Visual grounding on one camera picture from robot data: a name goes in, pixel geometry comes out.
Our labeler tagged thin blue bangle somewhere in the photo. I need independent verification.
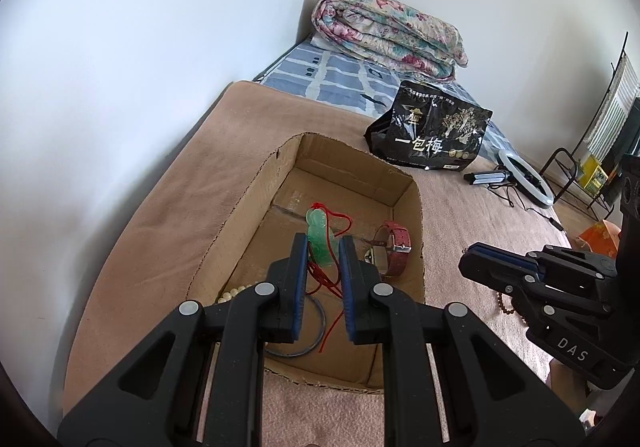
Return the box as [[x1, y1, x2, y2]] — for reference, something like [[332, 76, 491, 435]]
[[265, 294, 328, 358]]

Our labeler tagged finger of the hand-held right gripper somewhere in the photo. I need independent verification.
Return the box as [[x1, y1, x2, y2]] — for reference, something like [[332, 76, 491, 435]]
[[459, 251, 615, 324], [472, 242, 619, 288]]

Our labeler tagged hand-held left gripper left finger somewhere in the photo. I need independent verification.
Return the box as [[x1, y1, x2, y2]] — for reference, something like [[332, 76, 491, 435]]
[[57, 233, 308, 447]]

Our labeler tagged grey striped towel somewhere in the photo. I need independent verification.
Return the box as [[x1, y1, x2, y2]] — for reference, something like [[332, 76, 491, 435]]
[[587, 59, 640, 158]]

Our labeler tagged black snack bag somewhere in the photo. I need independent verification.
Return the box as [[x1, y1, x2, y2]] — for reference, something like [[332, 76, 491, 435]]
[[364, 79, 493, 172]]

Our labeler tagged blue checked bed sheet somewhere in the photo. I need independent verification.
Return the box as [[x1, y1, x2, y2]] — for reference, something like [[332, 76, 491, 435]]
[[252, 39, 521, 162]]

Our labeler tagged white bead bracelet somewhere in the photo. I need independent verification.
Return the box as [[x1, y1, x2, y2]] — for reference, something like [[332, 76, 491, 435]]
[[216, 283, 258, 305]]

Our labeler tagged white ring light with tripod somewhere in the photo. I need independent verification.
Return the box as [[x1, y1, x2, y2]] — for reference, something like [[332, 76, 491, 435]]
[[462, 149, 556, 208]]

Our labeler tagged dark hanging garment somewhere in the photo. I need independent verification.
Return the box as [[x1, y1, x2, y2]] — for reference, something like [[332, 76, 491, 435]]
[[602, 97, 640, 212]]

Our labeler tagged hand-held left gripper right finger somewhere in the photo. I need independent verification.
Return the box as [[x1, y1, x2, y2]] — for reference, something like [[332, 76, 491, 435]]
[[339, 236, 586, 447]]

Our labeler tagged green jade pendant red cord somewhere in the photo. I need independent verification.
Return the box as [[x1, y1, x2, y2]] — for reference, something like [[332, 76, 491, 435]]
[[305, 201, 353, 355]]

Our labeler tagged folded floral quilt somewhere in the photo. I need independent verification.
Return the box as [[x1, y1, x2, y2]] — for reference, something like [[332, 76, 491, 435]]
[[311, 0, 469, 80]]

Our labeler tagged yellow box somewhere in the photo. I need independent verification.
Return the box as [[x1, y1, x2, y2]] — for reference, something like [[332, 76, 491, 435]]
[[580, 154, 608, 192]]

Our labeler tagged cardboard box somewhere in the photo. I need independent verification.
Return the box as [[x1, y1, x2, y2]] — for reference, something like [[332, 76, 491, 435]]
[[185, 132, 426, 395]]

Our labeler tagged black ring light cable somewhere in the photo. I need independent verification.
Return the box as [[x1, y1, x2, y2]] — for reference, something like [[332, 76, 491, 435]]
[[500, 182, 565, 233]]

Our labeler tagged black metal clothes rack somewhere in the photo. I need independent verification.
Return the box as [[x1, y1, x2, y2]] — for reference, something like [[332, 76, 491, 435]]
[[539, 32, 640, 222]]

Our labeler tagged red strap wristwatch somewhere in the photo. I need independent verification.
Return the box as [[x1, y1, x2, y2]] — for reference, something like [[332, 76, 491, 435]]
[[364, 221, 413, 280]]

